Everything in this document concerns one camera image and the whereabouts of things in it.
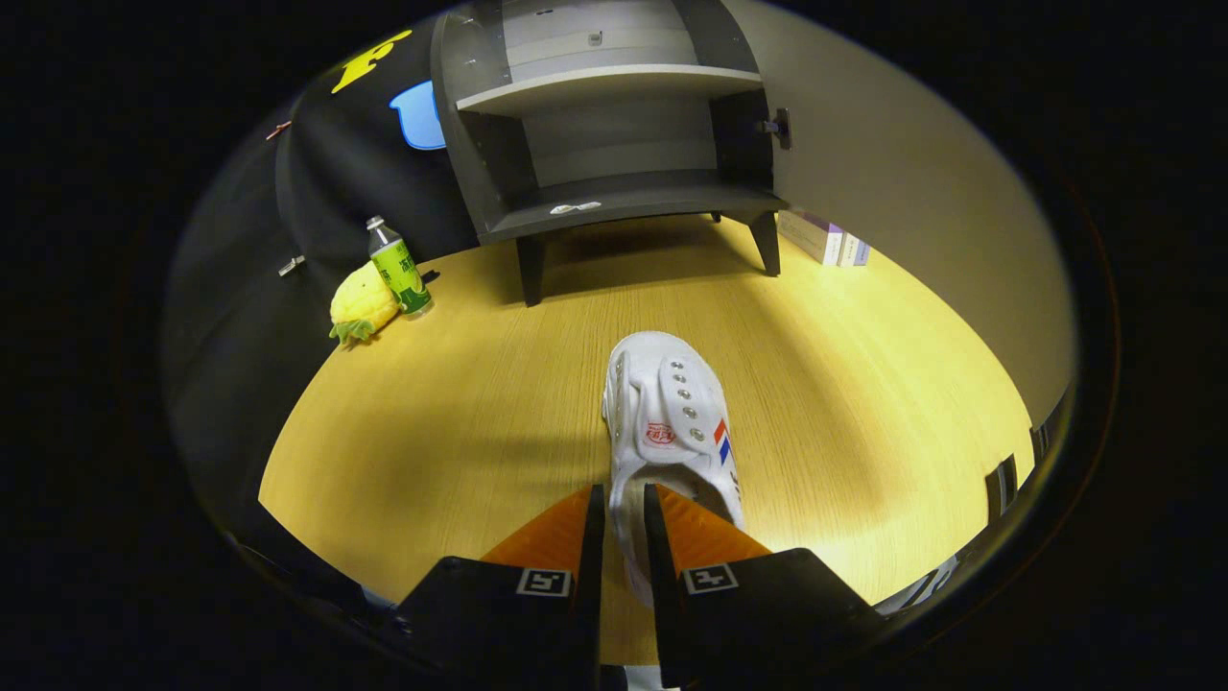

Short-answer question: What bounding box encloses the grey shoe cabinet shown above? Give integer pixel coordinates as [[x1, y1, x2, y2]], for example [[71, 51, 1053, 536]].
[[430, 0, 792, 308]]

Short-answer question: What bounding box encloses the black backdrop cloth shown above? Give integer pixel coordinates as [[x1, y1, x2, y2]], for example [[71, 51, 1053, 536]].
[[163, 29, 481, 538]]

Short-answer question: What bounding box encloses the beige shoe cabinet door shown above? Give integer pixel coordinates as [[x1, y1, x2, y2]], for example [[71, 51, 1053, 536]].
[[720, 0, 1077, 433]]

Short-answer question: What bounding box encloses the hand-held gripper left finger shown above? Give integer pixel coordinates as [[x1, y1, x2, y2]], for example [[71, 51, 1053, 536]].
[[393, 485, 607, 691]]

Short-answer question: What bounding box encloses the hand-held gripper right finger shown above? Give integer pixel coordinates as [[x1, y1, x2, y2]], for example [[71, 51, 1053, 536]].
[[643, 483, 888, 690]]

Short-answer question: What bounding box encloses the green drink bottle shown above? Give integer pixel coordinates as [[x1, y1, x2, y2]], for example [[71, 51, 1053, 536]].
[[366, 216, 433, 316]]

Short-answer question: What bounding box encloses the white canvas shoe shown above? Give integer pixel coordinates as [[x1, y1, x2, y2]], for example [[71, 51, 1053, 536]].
[[602, 331, 747, 691]]

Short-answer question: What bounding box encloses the yellow pineapple plush toy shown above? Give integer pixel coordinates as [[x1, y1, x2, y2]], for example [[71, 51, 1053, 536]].
[[329, 261, 401, 346]]

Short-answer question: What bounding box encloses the black clamp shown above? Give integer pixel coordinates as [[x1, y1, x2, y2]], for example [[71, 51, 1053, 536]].
[[986, 454, 1019, 527]]

